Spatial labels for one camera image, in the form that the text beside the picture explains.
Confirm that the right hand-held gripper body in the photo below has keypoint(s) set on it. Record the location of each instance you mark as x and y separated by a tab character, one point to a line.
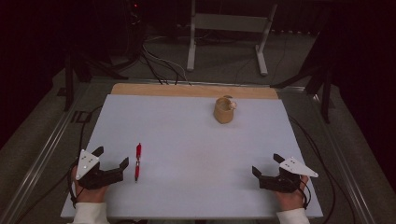
280	183

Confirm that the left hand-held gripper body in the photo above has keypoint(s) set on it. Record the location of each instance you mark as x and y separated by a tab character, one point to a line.
102	179

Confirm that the red pen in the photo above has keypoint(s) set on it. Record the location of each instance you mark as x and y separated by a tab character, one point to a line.
137	169

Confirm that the tan ceramic pen holder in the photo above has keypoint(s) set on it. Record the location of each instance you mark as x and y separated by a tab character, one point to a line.
223	115

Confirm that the person's right hand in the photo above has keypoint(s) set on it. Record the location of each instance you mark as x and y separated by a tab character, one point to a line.
291	200

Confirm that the person's left hand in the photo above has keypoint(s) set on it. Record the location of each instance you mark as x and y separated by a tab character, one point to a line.
90	196

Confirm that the black metal stand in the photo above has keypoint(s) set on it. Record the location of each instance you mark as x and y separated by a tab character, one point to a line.
326	93
69	84

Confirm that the white metal stand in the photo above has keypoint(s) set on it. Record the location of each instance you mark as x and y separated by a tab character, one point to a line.
229	22

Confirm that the metal floor rail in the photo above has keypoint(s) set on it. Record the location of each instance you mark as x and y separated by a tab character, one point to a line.
37	165
345	168

